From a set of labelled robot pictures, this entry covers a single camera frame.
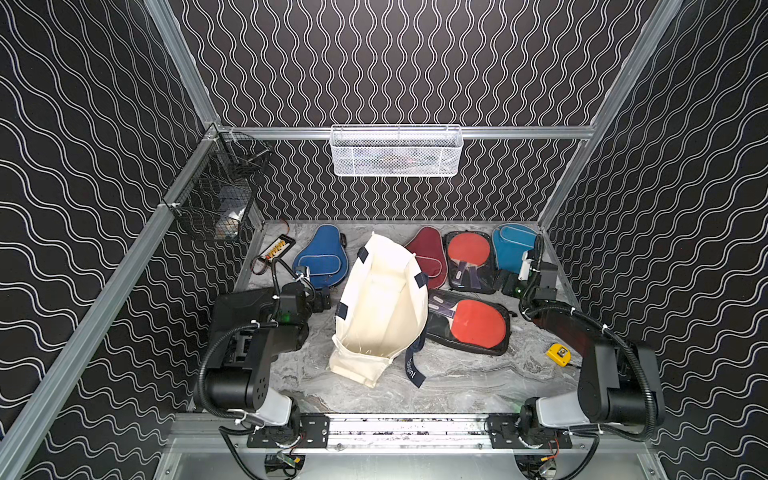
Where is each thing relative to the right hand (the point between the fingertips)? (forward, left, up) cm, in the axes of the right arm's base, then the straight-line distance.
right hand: (512, 275), depth 93 cm
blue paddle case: (+10, +61, -4) cm, 62 cm away
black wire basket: (+17, +92, +19) cm, 96 cm away
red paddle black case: (-11, +11, -12) cm, 20 cm away
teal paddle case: (+19, -6, -5) cm, 21 cm away
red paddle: (+12, +10, -8) cm, 17 cm away
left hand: (-3, +63, -1) cm, 63 cm away
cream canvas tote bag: (-9, +41, -9) cm, 43 cm away
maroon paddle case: (+17, +24, -8) cm, 30 cm away
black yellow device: (+16, +80, -6) cm, 81 cm away
